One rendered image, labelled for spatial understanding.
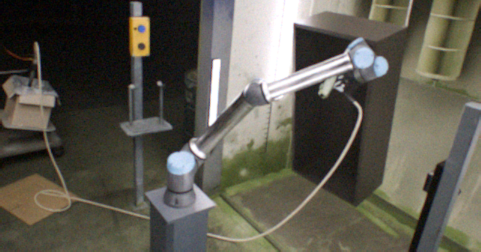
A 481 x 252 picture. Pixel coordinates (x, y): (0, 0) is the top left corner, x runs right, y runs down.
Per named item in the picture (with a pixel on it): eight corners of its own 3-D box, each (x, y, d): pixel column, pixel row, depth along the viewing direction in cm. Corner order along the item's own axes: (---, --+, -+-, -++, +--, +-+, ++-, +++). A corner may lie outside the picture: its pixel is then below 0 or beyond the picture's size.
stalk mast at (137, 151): (140, 201, 314) (138, 1, 253) (143, 205, 310) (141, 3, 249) (134, 204, 310) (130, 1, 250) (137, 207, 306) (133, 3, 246)
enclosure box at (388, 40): (319, 151, 317) (325, 10, 257) (382, 183, 278) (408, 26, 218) (291, 170, 297) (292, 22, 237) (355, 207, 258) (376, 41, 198)
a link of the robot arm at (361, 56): (236, 95, 186) (370, 43, 166) (241, 87, 197) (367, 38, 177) (246, 115, 189) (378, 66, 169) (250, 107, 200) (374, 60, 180)
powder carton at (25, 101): (-5, 107, 358) (4, 68, 352) (43, 113, 388) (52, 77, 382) (4, 127, 321) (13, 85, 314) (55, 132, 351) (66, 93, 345)
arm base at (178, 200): (172, 212, 205) (172, 197, 201) (157, 195, 218) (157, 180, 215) (201, 202, 216) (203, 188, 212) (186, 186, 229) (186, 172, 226)
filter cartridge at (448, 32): (424, 92, 294) (453, -18, 263) (403, 79, 327) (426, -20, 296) (466, 95, 297) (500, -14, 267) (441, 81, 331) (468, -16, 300)
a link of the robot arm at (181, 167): (162, 189, 207) (162, 161, 201) (173, 174, 223) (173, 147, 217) (188, 194, 205) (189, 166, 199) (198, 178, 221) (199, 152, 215)
